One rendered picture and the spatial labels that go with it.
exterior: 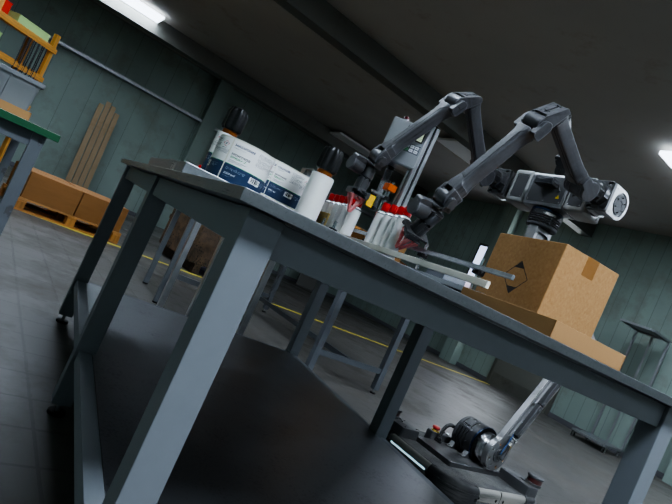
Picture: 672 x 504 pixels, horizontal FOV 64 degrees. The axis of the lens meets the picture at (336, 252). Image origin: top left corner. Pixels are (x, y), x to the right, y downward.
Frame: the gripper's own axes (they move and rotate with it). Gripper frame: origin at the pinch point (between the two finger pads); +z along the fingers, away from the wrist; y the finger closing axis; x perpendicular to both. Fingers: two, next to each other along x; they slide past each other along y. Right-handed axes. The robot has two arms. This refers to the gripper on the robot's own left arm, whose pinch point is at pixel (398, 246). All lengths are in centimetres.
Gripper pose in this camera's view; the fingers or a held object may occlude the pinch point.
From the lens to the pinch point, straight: 191.9
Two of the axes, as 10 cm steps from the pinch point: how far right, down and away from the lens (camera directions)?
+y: -7.9, -4.1, -4.7
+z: -6.1, 6.0, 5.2
